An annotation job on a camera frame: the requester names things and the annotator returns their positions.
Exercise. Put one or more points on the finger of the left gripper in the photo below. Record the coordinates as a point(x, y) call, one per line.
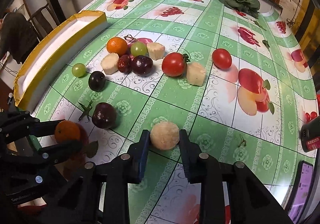
point(36, 128)
point(58, 153)

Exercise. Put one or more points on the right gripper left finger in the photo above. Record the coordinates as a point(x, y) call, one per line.
point(136, 158)

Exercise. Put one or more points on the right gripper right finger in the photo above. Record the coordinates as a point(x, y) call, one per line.
point(192, 158)

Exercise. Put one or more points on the small orange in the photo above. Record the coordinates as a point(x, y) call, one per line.
point(67, 131)

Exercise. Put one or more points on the round beige cake piece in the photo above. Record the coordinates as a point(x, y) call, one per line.
point(165, 135)

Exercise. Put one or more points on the dark red plum front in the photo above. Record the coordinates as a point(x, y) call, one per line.
point(104, 116)

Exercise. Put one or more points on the red tomato alone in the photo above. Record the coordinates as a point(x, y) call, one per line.
point(222, 59)

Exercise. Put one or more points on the green tomato calyx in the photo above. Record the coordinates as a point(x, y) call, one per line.
point(86, 110)

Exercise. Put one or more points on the green grape alone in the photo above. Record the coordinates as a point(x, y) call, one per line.
point(79, 70)

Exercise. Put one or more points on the yellow-edged white foam tray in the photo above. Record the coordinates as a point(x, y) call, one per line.
point(52, 54)

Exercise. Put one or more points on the black grape alone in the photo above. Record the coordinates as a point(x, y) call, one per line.
point(96, 81)

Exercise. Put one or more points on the beige cake cube right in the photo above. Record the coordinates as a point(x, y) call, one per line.
point(196, 74)

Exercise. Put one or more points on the beige cake cube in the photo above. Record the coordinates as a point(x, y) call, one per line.
point(156, 51)
point(196, 74)

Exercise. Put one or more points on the person in dark clothes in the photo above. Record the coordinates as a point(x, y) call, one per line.
point(17, 36)

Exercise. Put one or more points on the dark red jujube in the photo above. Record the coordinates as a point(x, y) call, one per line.
point(124, 64)

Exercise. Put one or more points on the beige cake piece left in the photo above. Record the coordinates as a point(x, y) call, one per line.
point(110, 63)

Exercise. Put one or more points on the red tomato with stem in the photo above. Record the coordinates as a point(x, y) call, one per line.
point(175, 64)

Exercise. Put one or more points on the wooden chair left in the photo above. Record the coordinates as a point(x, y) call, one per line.
point(40, 24)

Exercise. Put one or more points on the green fruit-print tablecloth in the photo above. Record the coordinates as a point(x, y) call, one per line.
point(251, 112)

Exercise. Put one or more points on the green grape in pile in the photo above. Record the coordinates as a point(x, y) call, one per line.
point(138, 49)

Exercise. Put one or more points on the beige cake cube upper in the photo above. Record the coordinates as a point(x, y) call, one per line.
point(156, 51)

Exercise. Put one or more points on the smartphone with lit screen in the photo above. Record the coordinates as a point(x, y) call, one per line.
point(300, 191)

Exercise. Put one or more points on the small green leaf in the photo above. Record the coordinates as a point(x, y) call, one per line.
point(266, 44)

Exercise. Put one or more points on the green leafy vegetable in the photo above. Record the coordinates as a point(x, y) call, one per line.
point(250, 7)

